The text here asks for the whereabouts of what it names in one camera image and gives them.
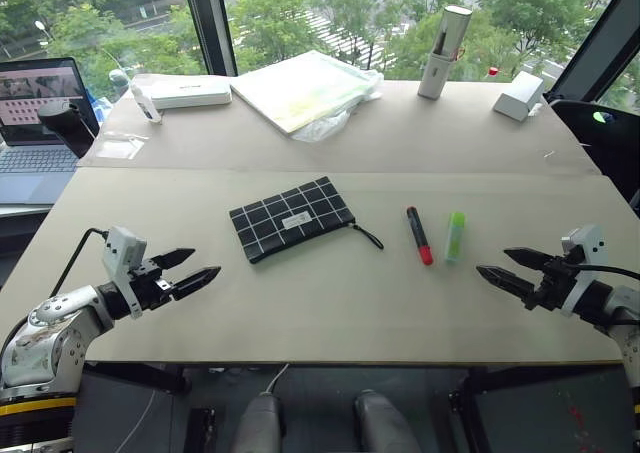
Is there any white board in plastic bag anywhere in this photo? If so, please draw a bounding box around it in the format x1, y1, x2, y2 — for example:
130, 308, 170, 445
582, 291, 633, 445
229, 49, 385, 143

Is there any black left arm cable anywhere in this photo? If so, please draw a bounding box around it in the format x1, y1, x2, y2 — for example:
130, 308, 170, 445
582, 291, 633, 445
0, 227, 110, 359

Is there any white silver cylindrical holder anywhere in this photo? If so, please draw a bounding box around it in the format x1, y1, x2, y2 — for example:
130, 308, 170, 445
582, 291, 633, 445
417, 5, 474, 101

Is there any laptop computer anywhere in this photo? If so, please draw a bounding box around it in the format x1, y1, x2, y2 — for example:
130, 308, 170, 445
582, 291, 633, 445
0, 56, 101, 208

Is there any grey rounded robot foot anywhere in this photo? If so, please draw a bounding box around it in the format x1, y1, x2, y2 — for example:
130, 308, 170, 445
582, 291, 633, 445
230, 391, 282, 453
353, 389, 422, 453

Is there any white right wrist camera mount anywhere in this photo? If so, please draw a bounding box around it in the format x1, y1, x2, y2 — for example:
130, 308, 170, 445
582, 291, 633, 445
560, 224, 608, 318

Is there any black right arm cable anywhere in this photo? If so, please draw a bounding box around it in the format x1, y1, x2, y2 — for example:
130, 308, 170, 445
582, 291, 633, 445
563, 257, 640, 327

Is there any clear plastic sleeve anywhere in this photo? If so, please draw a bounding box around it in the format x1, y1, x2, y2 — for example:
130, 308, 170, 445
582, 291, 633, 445
94, 130, 150, 161

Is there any black cylindrical speaker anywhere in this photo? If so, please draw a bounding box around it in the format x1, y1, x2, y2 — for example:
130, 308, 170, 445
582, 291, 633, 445
37, 99, 96, 159

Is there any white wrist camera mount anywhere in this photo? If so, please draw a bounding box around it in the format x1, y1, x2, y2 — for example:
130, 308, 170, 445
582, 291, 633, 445
101, 225, 148, 319
560, 224, 608, 318

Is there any small white bottle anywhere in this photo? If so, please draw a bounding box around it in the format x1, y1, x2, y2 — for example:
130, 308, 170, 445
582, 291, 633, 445
129, 83, 163, 124

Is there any white cable under table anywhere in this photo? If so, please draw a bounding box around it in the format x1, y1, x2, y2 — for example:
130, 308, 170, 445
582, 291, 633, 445
110, 362, 291, 453

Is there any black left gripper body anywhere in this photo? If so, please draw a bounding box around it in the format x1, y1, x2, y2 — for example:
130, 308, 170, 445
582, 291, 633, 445
127, 259, 177, 312

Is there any black window frame post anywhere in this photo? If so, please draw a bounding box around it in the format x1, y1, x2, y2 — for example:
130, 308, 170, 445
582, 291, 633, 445
179, 0, 238, 78

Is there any black grid pencil pouch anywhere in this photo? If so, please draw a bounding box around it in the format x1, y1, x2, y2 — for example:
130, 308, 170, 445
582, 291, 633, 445
229, 175, 385, 265

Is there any flat white box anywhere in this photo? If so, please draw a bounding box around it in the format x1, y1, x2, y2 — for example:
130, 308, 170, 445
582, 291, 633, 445
148, 78, 234, 111

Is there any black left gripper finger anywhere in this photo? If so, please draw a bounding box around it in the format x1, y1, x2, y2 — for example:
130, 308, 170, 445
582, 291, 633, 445
171, 265, 222, 302
149, 247, 197, 271

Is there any red black marker pen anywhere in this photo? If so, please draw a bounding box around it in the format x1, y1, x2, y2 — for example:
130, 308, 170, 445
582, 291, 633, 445
405, 205, 435, 267

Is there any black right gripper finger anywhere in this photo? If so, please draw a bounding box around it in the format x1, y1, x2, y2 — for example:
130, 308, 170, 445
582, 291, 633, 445
475, 265, 537, 304
503, 246, 556, 272

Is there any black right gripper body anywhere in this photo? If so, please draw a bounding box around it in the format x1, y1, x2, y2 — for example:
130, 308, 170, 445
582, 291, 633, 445
524, 256, 581, 313

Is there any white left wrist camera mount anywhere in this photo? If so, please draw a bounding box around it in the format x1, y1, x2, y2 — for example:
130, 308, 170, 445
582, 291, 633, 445
101, 225, 148, 319

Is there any small white box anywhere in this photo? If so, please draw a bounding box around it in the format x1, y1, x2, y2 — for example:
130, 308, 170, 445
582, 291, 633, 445
492, 70, 546, 122

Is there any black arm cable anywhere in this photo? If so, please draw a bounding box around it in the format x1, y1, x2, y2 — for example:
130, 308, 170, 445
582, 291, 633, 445
0, 227, 110, 359
563, 257, 640, 327

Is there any green glue stick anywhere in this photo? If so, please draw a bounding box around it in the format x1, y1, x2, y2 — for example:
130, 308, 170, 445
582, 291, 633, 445
443, 211, 467, 264

